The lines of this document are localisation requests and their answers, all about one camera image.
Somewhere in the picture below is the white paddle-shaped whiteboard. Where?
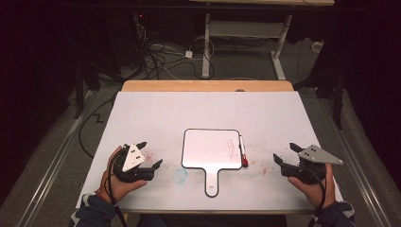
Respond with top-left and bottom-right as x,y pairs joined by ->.
181,128 -> 244,199

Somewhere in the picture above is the person's left hand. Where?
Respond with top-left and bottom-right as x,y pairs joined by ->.
98,145 -> 148,204

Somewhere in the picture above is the person's right hand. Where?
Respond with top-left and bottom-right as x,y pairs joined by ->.
287,163 -> 337,210

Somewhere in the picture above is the red whiteboard marker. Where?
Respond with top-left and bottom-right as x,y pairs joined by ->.
238,134 -> 249,168

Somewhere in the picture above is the tangle of cables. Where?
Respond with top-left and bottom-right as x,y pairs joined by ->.
131,12 -> 218,81

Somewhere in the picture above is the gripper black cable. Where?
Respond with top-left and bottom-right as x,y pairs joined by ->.
302,164 -> 327,223
106,148 -> 129,227

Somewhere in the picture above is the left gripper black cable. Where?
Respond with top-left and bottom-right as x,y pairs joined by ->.
106,148 -> 129,227

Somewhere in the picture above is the black metal stand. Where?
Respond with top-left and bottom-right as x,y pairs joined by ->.
73,62 -> 102,120
294,62 -> 346,131

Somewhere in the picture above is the white metal table frame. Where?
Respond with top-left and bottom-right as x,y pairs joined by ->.
201,12 -> 293,81

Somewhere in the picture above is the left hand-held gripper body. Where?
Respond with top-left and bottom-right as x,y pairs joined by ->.
113,143 -> 157,183

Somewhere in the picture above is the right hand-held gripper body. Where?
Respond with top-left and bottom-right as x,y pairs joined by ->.
281,144 -> 344,185

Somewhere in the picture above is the black cable on floor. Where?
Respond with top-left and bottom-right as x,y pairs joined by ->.
78,91 -> 119,160

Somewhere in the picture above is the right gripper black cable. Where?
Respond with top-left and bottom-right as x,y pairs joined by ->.
302,164 -> 327,223

